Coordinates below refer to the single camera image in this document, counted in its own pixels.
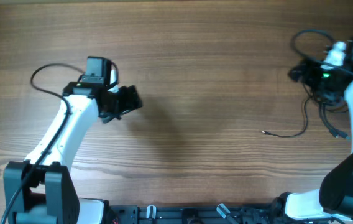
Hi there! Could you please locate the black USB cable bundle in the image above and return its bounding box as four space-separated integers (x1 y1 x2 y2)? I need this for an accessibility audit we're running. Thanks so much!
262 90 352 141

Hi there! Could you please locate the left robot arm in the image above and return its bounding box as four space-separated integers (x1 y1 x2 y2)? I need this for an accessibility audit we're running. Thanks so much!
1 56 142 223

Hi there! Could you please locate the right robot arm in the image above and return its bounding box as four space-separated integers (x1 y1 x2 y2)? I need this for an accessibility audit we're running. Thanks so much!
281 30 353 223

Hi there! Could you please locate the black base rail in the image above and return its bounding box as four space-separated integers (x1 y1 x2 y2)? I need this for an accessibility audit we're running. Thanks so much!
103 204 291 224

